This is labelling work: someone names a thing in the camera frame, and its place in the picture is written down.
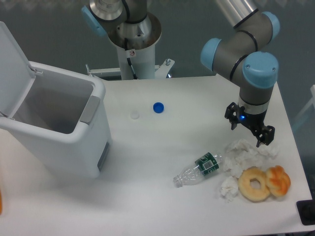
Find small crumpled white tissue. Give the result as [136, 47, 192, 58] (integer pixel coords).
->
[220, 176, 239, 203]

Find orange object at left edge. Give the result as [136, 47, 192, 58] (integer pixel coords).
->
[0, 190, 3, 215]

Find black device at table corner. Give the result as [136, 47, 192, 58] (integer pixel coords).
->
[296, 200, 315, 226]

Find white mounting bracket with bolts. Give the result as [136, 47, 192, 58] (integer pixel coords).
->
[85, 59, 175, 80]

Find large crumpled white tissue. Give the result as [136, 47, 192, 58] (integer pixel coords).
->
[222, 139, 280, 178]

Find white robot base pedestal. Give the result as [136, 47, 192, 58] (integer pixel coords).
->
[108, 12, 161, 80]

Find white trash can body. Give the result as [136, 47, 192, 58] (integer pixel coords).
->
[0, 62, 112, 178]

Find white bottle cap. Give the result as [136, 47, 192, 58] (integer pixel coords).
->
[130, 111, 140, 120]

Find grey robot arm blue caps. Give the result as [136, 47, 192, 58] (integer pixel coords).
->
[81, 0, 280, 145]

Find black cable on pedestal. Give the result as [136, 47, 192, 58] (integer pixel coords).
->
[124, 37, 138, 80]

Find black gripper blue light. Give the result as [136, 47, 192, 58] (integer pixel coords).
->
[224, 102, 275, 148]

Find clear plastic bottle green label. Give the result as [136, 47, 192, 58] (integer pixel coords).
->
[173, 152, 224, 188]

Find white frame at right edge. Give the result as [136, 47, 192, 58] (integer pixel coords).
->
[292, 85, 315, 132]

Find orange glazed twisted bread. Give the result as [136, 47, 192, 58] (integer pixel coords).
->
[265, 165, 291, 197]

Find plain ring donut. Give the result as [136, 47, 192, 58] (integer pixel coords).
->
[238, 168, 270, 202]

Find white trash can lid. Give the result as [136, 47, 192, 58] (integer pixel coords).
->
[0, 22, 35, 118]

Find blue bottle cap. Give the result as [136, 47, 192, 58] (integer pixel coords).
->
[153, 102, 164, 114]

